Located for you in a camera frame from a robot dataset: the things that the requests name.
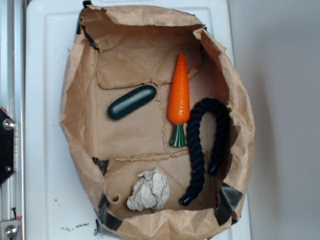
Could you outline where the brown paper bag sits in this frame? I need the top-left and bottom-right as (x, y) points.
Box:
(59, 3), (256, 240)

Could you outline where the crumpled white paper ball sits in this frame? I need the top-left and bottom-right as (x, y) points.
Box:
(126, 169), (170, 212)

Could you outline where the orange plastic carrot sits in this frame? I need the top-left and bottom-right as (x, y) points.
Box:
(168, 54), (190, 147)

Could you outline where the black metal bracket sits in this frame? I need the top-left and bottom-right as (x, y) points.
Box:
(0, 107), (16, 186)

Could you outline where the dark blue rope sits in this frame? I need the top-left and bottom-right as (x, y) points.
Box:
(179, 97), (232, 206)

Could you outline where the dark green plastic pickle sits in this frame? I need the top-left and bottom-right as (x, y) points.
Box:
(107, 85), (157, 120)

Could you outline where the white plastic tray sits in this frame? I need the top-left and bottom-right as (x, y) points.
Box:
(24, 0), (252, 240)

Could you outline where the silver corner bracket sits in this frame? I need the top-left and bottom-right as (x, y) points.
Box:
(0, 220), (23, 240)

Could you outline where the aluminium frame rail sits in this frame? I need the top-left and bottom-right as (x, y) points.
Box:
(0, 0), (28, 240)

